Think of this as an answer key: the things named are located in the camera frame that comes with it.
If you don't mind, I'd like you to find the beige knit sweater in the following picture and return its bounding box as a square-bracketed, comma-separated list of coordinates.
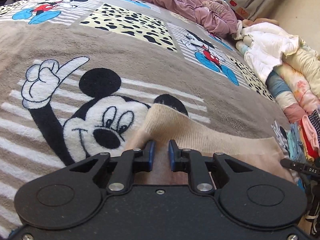
[125, 104, 297, 185]

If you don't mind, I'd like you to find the Mickey Mouse bed blanket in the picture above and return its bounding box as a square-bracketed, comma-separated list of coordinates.
[1, 0, 289, 239]

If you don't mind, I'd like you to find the white puffy jacket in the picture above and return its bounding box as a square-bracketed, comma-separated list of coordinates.
[234, 21, 300, 83]

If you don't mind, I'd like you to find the black striped folded garment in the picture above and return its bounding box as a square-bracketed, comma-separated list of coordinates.
[308, 110, 320, 137]

